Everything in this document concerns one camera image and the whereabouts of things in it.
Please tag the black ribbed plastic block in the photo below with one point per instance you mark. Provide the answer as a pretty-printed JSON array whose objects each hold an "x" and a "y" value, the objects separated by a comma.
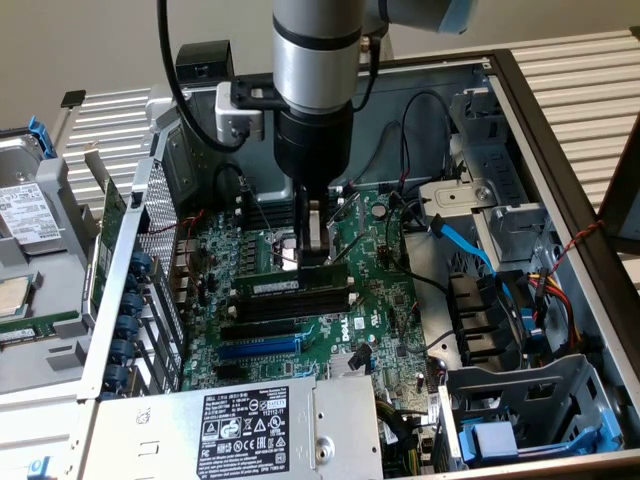
[{"x": 477, "y": 320}]

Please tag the open grey PC case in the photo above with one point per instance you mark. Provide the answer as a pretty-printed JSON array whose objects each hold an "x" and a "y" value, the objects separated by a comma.
[{"x": 112, "y": 310}]

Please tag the grey power supply box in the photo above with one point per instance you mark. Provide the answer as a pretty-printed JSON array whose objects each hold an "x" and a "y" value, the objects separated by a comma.
[{"x": 150, "y": 435}]

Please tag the blue plastic connector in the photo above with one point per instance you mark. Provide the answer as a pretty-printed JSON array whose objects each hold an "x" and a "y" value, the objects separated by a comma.
[{"x": 531, "y": 325}]

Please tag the silver chipset heatsink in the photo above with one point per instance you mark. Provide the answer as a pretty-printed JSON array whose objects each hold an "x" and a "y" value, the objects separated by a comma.
[{"x": 339, "y": 366}]

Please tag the CPU socket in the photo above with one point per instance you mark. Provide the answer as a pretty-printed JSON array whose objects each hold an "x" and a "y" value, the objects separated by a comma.
[{"x": 286, "y": 248}]

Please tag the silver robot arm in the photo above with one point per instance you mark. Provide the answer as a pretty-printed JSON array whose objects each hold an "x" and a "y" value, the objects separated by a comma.
[{"x": 315, "y": 50}]

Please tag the short black expansion slot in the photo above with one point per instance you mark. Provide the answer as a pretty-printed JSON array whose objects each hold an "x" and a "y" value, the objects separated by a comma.
[{"x": 228, "y": 371}]

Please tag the metal network port block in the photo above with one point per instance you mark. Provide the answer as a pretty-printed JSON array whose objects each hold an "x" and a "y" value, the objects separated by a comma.
[{"x": 185, "y": 251}]

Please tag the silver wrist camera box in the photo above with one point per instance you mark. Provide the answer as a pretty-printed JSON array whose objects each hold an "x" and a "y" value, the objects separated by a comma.
[{"x": 235, "y": 120}]

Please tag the green motherboard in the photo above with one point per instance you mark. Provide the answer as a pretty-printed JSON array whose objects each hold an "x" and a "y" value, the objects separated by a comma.
[{"x": 400, "y": 300}]

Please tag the metal socket cover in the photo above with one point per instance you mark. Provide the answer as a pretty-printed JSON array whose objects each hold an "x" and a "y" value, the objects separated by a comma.
[{"x": 344, "y": 210}]

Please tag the long black expansion slot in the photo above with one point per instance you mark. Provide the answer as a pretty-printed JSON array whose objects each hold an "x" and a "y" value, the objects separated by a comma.
[{"x": 257, "y": 330}]

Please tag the dark flat panel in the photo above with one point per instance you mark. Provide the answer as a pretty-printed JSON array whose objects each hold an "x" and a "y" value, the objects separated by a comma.
[{"x": 625, "y": 200}]

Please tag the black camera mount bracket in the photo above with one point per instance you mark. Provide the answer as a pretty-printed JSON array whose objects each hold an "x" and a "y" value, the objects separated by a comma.
[{"x": 275, "y": 92}]

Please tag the thin metal locking lever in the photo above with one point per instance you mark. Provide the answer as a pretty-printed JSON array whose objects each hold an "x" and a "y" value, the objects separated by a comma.
[
  {"x": 285, "y": 257},
  {"x": 260, "y": 211}
]

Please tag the green graphics card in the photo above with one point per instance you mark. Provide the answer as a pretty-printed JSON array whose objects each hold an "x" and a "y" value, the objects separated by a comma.
[{"x": 107, "y": 235}]

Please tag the grey metal disk bay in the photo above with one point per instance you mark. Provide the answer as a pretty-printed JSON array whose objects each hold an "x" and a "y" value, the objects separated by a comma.
[{"x": 500, "y": 385}]

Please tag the blue expansion slot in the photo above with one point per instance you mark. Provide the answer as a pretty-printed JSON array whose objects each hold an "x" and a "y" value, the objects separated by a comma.
[{"x": 257, "y": 347}]

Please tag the RAM slot white latches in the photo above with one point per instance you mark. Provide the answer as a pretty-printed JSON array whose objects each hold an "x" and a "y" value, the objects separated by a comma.
[
  {"x": 232, "y": 293},
  {"x": 290, "y": 310},
  {"x": 282, "y": 213},
  {"x": 282, "y": 200}
]

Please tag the green RAM stick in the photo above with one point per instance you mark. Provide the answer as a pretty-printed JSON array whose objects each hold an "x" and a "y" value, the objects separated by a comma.
[
  {"x": 265, "y": 287},
  {"x": 30, "y": 330}
]

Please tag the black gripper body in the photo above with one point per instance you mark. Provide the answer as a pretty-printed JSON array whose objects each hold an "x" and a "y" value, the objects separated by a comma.
[{"x": 312, "y": 145}]

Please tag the round coin battery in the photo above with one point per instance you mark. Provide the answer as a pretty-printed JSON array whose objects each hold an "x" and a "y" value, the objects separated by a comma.
[{"x": 380, "y": 210}]

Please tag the silver hard disk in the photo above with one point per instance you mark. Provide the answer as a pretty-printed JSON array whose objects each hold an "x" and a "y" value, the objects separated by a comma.
[{"x": 27, "y": 210}]

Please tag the grey parts rack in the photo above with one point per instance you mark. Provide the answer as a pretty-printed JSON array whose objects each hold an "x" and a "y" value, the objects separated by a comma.
[{"x": 65, "y": 285}]

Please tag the blue card retention clip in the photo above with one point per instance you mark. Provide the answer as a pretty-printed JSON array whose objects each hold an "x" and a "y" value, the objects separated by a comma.
[
  {"x": 107, "y": 396},
  {"x": 128, "y": 326},
  {"x": 141, "y": 261},
  {"x": 133, "y": 303},
  {"x": 122, "y": 350},
  {"x": 116, "y": 375}
]

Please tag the CPU chip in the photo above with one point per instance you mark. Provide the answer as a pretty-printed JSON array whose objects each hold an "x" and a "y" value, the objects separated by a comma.
[{"x": 12, "y": 297}]

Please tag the silver metal disk bay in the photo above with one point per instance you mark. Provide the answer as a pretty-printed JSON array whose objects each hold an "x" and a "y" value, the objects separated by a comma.
[{"x": 460, "y": 197}]

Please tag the blue disk bracket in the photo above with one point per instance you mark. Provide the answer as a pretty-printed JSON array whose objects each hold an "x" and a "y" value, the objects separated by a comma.
[{"x": 42, "y": 137}]

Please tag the blue disk caddy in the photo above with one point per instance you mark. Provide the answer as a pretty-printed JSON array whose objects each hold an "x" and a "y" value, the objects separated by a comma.
[{"x": 492, "y": 440}]

